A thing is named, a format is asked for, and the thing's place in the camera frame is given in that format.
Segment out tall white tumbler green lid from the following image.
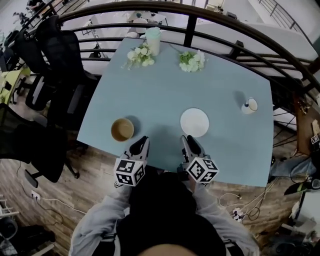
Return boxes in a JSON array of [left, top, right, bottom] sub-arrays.
[[145, 26, 162, 57]]

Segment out person's left forearm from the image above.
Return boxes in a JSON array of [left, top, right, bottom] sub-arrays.
[[68, 183, 132, 256]]

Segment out light blue table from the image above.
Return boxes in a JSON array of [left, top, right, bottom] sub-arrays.
[[22, 0, 320, 141]]

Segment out white flower bouquet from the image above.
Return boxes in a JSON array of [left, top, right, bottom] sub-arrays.
[[121, 42, 156, 71], [169, 44, 209, 73]]

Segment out black mesh office chair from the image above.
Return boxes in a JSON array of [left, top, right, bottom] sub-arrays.
[[36, 14, 101, 131], [13, 29, 51, 112], [0, 102, 81, 189]]

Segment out brown wooden side table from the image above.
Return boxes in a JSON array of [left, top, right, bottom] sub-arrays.
[[293, 93, 320, 156]]

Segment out white cable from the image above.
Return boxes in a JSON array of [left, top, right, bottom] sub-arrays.
[[37, 196, 88, 215], [218, 178, 275, 216]]

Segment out small white cup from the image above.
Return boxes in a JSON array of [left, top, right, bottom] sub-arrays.
[[241, 96, 259, 115]]

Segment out white rack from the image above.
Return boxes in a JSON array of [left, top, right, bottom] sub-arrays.
[[0, 194, 20, 219]]

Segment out green and black bag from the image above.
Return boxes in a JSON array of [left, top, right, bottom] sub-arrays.
[[283, 178, 320, 196]]

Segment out black cable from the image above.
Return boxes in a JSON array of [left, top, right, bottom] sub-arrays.
[[246, 206, 261, 221]]

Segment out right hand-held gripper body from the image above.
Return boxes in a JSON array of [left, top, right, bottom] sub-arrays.
[[177, 149, 220, 185]]

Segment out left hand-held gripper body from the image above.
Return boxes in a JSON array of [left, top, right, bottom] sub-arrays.
[[113, 154, 148, 188]]

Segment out gold metal ornament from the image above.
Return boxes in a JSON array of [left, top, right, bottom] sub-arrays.
[[298, 98, 309, 115]]

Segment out person's right forearm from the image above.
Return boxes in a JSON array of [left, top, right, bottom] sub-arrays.
[[184, 177, 261, 256]]

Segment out white round plate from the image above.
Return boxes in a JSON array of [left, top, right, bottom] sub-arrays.
[[180, 107, 210, 138]]

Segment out brown bowl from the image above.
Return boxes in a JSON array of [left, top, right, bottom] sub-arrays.
[[110, 117, 135, 143]]

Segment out person's upper body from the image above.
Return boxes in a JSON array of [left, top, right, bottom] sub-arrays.
[[116, 171, 227, 256]]

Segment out yellow-green table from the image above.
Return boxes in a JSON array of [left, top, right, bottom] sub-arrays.
[[0, 68, 31, 106]]

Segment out grey-blue cloth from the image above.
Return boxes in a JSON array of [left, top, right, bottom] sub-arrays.
[[269, 156, 318, 179]]

